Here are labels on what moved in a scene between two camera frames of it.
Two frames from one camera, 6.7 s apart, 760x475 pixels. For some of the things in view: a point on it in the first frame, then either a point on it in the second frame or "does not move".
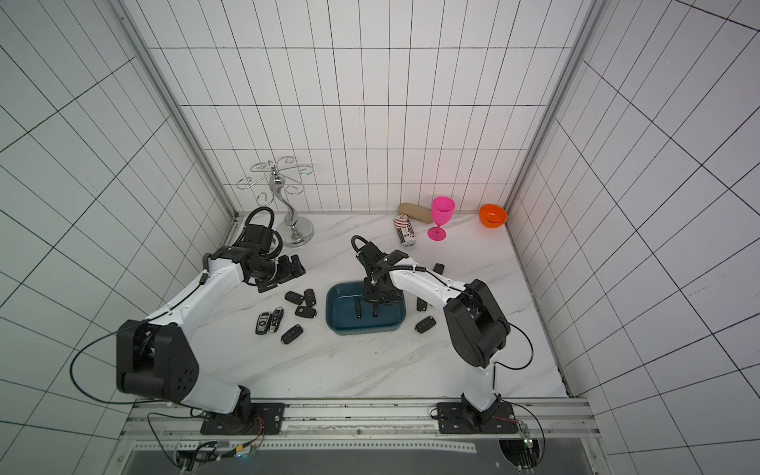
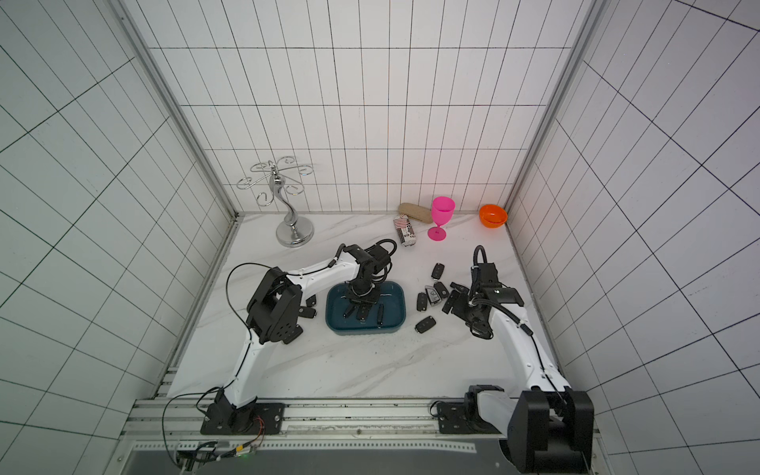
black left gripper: (298, 270) → (374, 299)
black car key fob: (306, 312) does not move
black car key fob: (426, 324) does not move
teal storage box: (340, 311) does not move
